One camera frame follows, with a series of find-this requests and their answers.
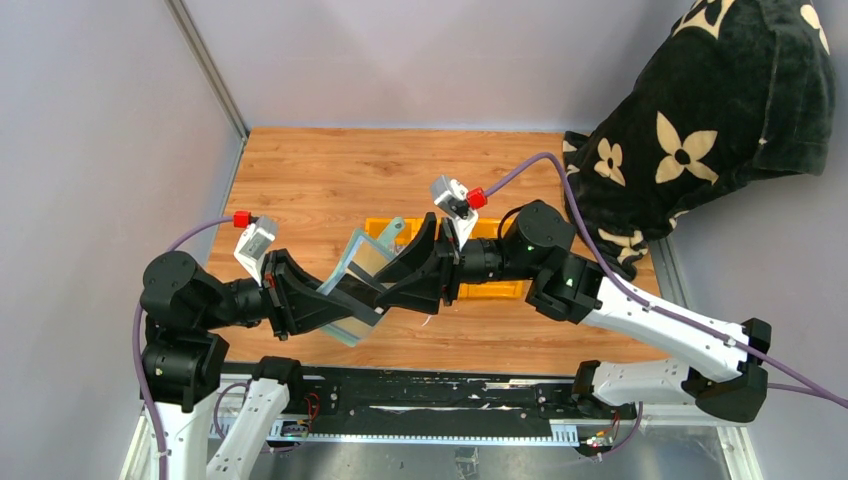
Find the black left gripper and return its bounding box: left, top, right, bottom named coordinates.
left=199, top=245, right=355, bottom=335

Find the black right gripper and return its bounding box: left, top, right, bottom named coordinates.
left=373, top=212, right=539, bottom=315

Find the black credit card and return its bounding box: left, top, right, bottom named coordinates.
left=335, top=274, right=381, bottom=310

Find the mint green leather card holder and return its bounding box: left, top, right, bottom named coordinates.
left=318, top=228, right=396, bottom=347

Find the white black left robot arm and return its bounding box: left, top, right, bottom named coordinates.
left=135, top=249, right=385, bottom=479

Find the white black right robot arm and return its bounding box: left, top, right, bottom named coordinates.
left=376, top=200, right=771, bottom=423

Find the yellow middle plastic bin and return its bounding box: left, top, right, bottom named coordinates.
left=401, top=218, right=424, bottom=240

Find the yellow left plastic bin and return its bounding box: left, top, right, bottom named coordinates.
left=364, top=217, right=405, bottom=244

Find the black floral blanket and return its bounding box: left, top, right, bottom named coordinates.
left=563, top=1, right=837, bottom=280

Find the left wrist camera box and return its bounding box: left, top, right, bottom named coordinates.
left=233, top=215, right=278, bottom=285

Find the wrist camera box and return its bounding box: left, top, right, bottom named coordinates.
left=430, top=175, right=488, bottom=251
left=233, top=215, right=278, bottom=285

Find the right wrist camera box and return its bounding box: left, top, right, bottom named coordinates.
left=430, top=175, right=488, bottom=251

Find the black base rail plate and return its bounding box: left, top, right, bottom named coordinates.
left=225, top=360, right=664, bottom=446

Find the aluminium frame post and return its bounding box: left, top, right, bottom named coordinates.
left=164, top=0, right=250, bottom=144

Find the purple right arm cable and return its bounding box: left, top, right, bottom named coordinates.
left=483, top=151, right=848, bottom=410

